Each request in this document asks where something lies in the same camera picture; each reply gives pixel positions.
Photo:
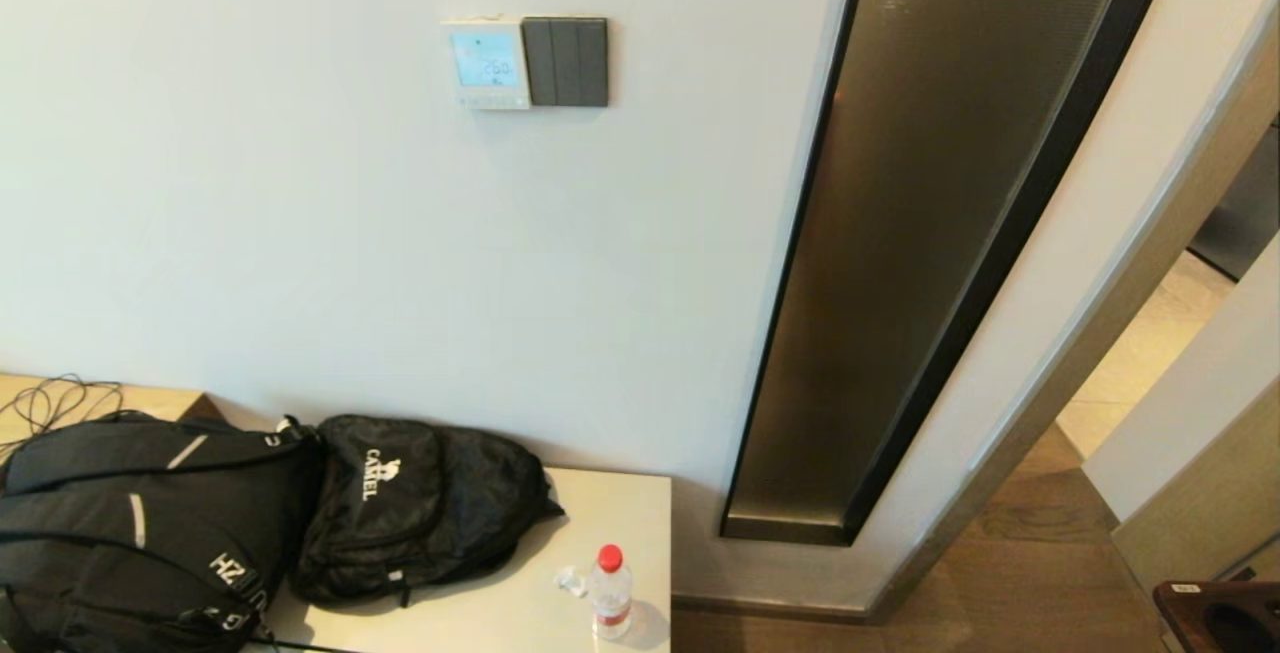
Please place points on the beige door frame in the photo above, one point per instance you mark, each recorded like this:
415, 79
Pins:
1095, 333

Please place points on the light wood desk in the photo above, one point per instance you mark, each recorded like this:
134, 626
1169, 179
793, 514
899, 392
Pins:
160, 401

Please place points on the dark grey wall switch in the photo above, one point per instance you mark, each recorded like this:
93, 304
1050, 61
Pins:
567, 61

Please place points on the light wood door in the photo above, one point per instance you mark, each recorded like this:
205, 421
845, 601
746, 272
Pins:
1210, 503

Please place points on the white low cabinet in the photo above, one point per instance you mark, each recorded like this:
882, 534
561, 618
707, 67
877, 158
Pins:
600, 503

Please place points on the white wall thermostat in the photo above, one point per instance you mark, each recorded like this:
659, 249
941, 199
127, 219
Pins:
485, 61

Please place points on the large black grey-striped backpack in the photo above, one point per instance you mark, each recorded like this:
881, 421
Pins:
150, 523

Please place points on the clear red-capped water bottle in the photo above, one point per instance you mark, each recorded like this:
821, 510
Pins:
610, 598

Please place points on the black Camel logo backpack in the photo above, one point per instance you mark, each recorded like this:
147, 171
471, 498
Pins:
420, 503

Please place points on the crumpled white paper scrap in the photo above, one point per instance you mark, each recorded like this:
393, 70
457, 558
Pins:
572, 581

